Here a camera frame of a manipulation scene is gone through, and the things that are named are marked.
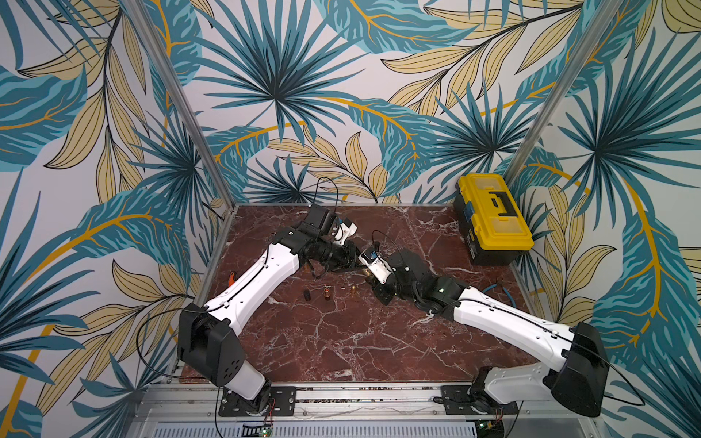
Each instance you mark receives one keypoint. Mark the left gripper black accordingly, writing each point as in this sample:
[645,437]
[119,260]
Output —
[350,259]

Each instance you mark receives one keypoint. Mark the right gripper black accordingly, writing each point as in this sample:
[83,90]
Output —
[387,283]

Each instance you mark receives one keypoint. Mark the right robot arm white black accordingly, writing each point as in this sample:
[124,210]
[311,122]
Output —
[571,365]

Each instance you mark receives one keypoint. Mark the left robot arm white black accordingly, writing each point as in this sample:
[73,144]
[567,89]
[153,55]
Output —
[208,336]

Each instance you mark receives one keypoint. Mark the yellow black toolbox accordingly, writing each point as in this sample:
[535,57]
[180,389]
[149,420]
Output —
[490,221]

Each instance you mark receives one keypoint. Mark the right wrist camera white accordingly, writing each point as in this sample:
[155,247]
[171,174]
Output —
[380,269]

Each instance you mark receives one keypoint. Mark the blue handled tool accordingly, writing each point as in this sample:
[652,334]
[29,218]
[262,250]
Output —
[504,291]

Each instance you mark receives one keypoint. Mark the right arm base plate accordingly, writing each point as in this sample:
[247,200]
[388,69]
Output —
[461,400]

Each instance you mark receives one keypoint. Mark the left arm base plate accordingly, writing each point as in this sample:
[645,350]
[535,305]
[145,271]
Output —
[279,401]

